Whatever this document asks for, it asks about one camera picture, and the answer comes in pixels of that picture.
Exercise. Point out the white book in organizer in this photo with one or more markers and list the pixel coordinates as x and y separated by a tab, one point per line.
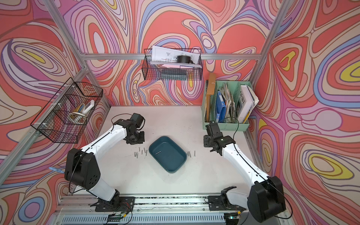
247	101

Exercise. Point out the aluminium frame post left rear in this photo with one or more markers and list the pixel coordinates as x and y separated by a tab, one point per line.
64	30

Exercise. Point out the aluminium frame post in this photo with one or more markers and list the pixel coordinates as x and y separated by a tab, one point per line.
281	14
64	30

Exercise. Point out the white tube in left basket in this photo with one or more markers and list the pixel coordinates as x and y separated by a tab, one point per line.
88	107

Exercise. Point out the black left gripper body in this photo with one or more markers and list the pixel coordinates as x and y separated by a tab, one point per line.
138	138

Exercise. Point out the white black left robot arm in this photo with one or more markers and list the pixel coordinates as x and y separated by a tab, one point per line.
82	164

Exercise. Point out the brown cardboard folder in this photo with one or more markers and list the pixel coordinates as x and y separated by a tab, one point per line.
209	92

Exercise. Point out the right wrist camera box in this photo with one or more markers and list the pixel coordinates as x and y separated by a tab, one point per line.
213	130

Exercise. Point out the aluminium frame post right rear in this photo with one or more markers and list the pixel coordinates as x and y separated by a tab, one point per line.
281	14

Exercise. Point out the black wire basket wall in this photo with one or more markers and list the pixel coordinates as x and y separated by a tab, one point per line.
62	120
160	72

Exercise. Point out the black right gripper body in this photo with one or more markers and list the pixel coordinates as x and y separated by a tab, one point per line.
207	141

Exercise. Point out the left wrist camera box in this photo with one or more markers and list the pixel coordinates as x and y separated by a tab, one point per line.
138	120

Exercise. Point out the black wire basket left wall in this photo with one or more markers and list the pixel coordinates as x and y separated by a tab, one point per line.
62	120

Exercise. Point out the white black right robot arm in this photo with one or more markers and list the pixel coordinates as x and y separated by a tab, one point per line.
265	198

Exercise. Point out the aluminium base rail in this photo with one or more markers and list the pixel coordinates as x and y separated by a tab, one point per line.
174	209

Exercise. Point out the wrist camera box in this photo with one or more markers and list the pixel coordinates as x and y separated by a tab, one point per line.
213	130
138	120

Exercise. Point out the black wire basket rear wall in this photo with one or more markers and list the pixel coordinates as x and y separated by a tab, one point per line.
160	72

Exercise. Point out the blue binder in organizer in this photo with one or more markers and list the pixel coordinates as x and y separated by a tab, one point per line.
220	107

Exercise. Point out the green plastic file organizer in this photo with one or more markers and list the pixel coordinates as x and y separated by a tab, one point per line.
230	92

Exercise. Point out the white paper sheets in basket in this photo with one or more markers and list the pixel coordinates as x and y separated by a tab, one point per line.
175	58

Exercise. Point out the teal plastic storage box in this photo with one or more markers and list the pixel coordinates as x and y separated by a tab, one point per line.
172	157

